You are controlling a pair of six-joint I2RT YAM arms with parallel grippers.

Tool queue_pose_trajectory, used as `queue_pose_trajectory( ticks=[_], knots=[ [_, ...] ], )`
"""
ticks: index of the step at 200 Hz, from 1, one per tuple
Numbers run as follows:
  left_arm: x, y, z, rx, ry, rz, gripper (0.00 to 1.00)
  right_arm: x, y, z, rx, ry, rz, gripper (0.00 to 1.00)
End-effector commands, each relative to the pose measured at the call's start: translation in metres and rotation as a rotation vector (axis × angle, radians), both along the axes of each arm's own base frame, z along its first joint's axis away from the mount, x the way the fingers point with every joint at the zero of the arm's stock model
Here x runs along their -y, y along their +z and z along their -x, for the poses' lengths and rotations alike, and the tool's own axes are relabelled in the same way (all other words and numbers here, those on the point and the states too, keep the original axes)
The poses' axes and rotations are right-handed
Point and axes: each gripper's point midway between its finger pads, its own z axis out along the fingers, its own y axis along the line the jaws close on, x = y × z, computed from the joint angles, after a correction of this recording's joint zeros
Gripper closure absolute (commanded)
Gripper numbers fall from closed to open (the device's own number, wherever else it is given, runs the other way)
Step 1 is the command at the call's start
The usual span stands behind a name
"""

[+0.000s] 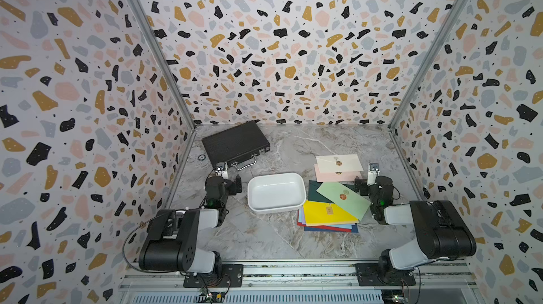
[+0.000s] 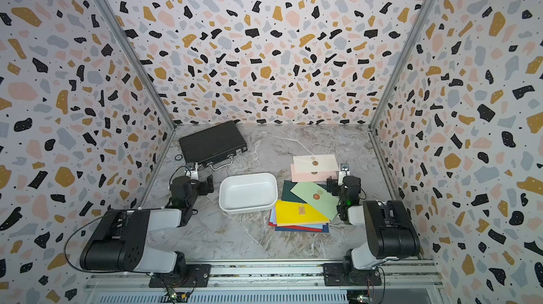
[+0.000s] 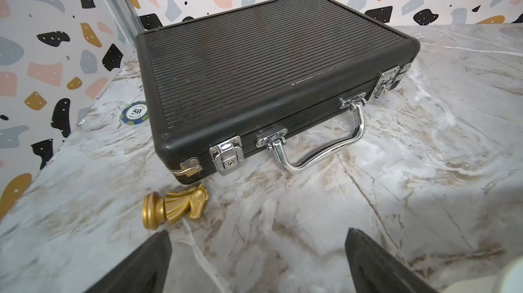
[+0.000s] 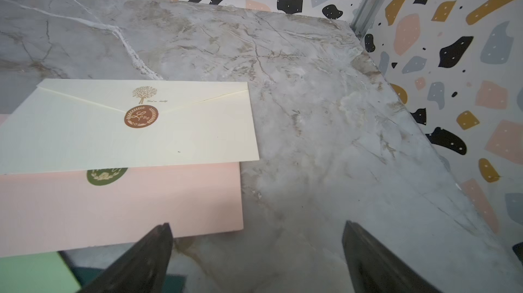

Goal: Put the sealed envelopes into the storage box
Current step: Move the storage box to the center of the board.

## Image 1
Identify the light green envelope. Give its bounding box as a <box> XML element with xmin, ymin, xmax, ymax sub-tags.
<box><xmin>317</xmin><ymin>182</ymin><xmax>371</xmax><ymax>220</ymax></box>

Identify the dark green envelope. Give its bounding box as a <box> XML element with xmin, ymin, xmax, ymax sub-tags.
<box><xmin>308</xmin><ymin>180</ymin><xmax>355</xmax><ymax>204</ymax></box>

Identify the yellow envelope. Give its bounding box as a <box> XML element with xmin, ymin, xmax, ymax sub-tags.
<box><xmin>303</xmin><ymin>201</ymin><xmax>359</xmax><ymax>226</ymax></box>

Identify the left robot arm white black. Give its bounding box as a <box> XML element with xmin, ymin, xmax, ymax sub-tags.
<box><xmin>138</xmin><ymin>175</ymin><xmax>243</xmax><ymax>277</ymax></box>

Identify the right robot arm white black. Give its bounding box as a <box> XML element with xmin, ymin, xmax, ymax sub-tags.
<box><xmin>354</xmin><ymin>176</ymin><xmax>477</xmax><ymax>277</ymax></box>

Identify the white storage box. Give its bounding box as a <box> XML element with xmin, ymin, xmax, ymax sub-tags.
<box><xmin>247</xmin><ymin>173</ymin><xmax>307</xmax><ymax>214</ymax></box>

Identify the pink envelope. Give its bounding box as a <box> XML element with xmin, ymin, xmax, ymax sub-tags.
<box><xmin>314</xmin><ymin>164</ymin><xmax>361</xmax><ymax>182</ymax></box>

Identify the black briefcase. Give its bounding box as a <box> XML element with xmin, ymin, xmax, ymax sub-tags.
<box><xmin>202</xmin><ymin>120</ymin><xmax>271</xmax><ymax>168</ymax></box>

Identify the light blue envelope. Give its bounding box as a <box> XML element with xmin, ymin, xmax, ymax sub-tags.
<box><xmin>298</xmin><ymin>207</ymin><xmax>354</xmax><ymax>230</ymax></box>

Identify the dark blue envelope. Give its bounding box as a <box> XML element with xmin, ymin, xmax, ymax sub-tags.
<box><xmin>304</xmin><ymin>225</ymin><xmax>359</xmax><ymax>233</ymax></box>

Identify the red envelope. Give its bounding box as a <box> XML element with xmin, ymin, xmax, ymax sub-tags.
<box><xmin>296</xmin><ymin>208</ymin><xmax>353</xmax><ymax>231</ymax></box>

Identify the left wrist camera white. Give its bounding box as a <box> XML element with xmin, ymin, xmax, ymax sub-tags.
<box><xmin>214</xmin><ymin>162</ymin><xmax>229</xmax><ymax>179</ymax></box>

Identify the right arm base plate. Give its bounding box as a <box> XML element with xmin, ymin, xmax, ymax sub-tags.
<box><xmin>354</xmin><ymin>263</ymin><xmax>416</xmax><ymax>286</ymax></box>

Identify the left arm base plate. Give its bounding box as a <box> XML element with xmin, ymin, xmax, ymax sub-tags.
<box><xmin>183</xmin><ymin>264</ymin><xmax>243</xmax><ymax>288</ymax></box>

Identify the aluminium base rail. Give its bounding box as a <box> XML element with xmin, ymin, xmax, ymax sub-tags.
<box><xmin>115</xmin><ymin>260</ymin><xmax>485</xmax><ymax>303</ymax></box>

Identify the left corner aluminium post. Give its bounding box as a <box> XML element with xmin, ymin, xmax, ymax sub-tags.
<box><xmin>127</xmin><ymin>0</ymin><xmax>195</xmax><ymax>132</ymax></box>

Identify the corner aluminium post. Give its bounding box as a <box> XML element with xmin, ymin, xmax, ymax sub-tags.
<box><xmin>388</xmin><ymin>0</ymin><xmax>469</xmax><ymax>134</ymax></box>
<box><xmin>127</xmin><ymin>0</ymin><xmax>195</xmax><ymax>132</ymax></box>

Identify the right corner aluminium post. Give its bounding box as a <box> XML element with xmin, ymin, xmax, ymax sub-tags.
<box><xmin>388</xmin><ymin>0</ymin><xmax>469</xmax><ymax>134</ymax></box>

